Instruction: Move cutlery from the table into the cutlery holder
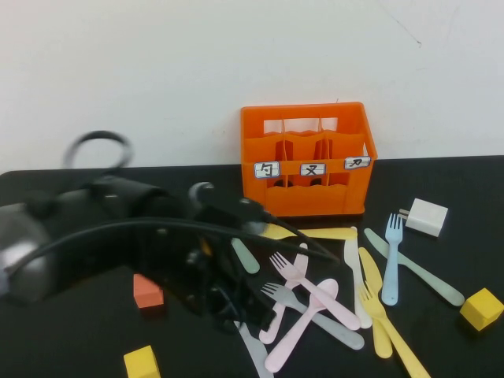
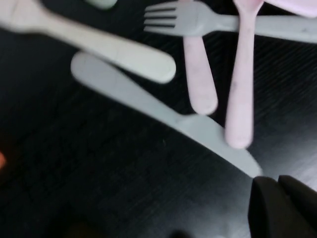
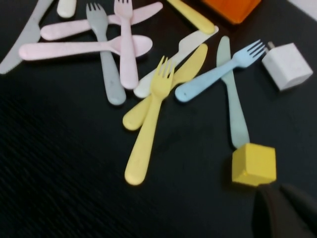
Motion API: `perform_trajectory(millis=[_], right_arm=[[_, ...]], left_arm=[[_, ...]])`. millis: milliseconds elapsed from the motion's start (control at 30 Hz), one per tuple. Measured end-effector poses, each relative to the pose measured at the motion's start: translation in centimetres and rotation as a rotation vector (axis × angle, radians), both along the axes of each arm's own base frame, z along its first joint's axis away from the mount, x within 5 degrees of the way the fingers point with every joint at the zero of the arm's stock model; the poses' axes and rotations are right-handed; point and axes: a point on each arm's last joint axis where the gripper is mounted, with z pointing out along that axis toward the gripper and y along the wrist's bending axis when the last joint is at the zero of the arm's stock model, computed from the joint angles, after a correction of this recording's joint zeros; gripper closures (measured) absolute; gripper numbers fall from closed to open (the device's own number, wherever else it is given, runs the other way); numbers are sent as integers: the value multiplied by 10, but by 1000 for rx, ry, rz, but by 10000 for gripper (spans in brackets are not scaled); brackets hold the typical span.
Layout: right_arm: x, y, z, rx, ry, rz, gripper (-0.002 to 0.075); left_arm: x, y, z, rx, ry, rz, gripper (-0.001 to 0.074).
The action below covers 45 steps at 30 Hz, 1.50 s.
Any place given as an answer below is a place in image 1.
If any pale green plastic knife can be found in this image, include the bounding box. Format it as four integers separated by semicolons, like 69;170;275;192
364;228;465;307

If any yellow plastic fork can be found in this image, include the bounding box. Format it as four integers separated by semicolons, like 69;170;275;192
358;281;432;378

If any translucent grey plastic knife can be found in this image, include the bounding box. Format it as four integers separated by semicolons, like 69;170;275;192
235;321;275;378

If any white plastic knife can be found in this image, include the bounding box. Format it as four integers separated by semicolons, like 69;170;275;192
343;226;373;330

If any orange foam cube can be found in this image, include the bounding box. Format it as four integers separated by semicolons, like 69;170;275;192
132;273;165;310

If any light blue plastic fork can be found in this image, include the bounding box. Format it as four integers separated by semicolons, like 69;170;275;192
380;213;405;307

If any pink plastic fork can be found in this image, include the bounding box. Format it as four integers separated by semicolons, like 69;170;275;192
269;251;361;332

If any white usb wall charger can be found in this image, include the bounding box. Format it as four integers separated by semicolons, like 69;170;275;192
398;198;449;238

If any yellow foam cube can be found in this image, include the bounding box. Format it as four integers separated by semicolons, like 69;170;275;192
459;287;504;332
123;345;161;378

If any pale green plastic spoon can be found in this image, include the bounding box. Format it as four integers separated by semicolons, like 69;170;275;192
231;237;261;276

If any looped black cable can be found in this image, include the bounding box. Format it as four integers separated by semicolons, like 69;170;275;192
64;131;133;179

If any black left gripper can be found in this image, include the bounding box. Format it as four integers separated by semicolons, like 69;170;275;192
155;228;281;335

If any grey plastic fork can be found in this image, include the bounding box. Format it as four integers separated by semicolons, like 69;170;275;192
260;282;365;350

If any yellow plastic spoon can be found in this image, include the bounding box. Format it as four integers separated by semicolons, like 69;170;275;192
262;226;358;241

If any pink plastic knife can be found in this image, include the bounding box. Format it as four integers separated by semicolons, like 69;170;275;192
258;243;309;344

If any pink plastic spoon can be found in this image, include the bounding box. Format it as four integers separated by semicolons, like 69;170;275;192
264;278;339;374

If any yellow plastic knife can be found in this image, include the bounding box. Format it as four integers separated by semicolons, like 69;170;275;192
358;246;394;359

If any orange plastic cutlery holder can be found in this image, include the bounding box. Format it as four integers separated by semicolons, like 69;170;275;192
240;101;378;217

